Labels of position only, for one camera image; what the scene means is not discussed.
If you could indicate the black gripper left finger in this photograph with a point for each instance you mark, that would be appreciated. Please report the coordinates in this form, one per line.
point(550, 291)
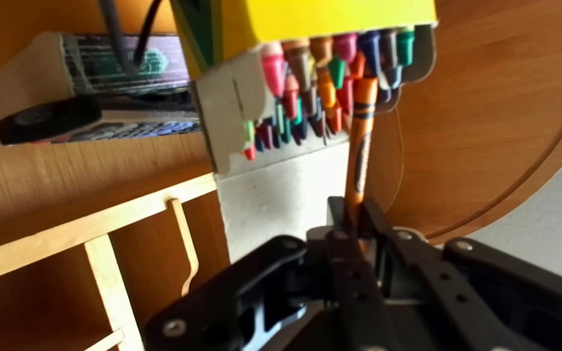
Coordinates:
point(242, 298)

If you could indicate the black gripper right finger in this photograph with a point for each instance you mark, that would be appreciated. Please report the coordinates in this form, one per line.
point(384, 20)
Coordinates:
point(501, 298)

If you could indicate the orange crayon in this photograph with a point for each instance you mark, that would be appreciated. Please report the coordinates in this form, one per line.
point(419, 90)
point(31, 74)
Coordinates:
point(361, 142)

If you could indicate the pink crayon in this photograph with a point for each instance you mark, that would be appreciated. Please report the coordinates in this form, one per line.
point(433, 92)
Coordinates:
point(273, 64)

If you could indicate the brown crayon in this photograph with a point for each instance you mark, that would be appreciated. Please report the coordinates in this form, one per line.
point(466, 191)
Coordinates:
point(298, 60)

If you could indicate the green crayon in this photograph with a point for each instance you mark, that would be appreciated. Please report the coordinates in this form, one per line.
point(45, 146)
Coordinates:
point(406, 45)

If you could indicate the magenta crayon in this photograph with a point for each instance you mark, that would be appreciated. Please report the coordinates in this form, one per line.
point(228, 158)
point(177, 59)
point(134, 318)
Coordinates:
point(345, 47)

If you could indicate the blue crayon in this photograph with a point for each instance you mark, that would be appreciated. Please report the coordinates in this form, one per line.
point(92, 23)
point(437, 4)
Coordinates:
point(369, 49)

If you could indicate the yellow green crayon box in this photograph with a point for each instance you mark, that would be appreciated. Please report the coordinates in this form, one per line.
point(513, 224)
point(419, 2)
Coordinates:
point(332, 16)

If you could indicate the wooden roll-top desk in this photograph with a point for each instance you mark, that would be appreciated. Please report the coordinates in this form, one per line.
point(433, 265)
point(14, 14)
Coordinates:
point(488, 117)

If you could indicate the purple book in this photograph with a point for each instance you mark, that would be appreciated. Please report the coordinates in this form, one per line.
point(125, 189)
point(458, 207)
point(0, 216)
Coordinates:
point(39, 70)

